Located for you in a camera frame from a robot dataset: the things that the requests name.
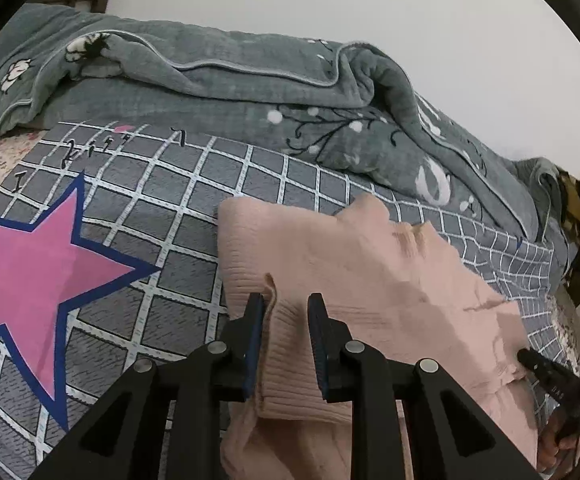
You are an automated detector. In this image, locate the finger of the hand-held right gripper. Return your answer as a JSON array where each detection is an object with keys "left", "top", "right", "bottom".
[{"left": 516, "top": 347, "right": 580, "bottom": 411}]

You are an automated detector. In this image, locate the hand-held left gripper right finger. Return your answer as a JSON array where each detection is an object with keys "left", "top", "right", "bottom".
[{"left": 307, "top": 292, "right": 543, "bottom": 480}]

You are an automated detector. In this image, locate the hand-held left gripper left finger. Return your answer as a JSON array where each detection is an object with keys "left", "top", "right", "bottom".
[{"left": 30, "top": 292, "right": 266, "bottom": 480}]

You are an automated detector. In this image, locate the pink knit sweater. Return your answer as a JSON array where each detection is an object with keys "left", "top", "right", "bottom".
[{"left": 217, "top": 194, "right": 543, "bottom": 480}]

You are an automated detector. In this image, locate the person's right hand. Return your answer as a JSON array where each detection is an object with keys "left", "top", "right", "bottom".
[{"left": 539, "top": 410, "right": 580, "bottom": 476}]

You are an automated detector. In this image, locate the grey checked star bedsheet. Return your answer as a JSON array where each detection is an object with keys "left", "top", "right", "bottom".
[{"left": 0, "top": 120, "right": 578, "bottom": 480}]

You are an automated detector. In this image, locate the grey-green embroidered blanket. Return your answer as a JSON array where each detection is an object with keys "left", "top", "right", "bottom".
[{"left": 0, "top": 2, "right": 578, "bottom": 281}]

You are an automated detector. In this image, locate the floral mattress sheet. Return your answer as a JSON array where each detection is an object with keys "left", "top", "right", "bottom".
[{"left": 0, "top": 127, "right": 51, "bottom": 221}]

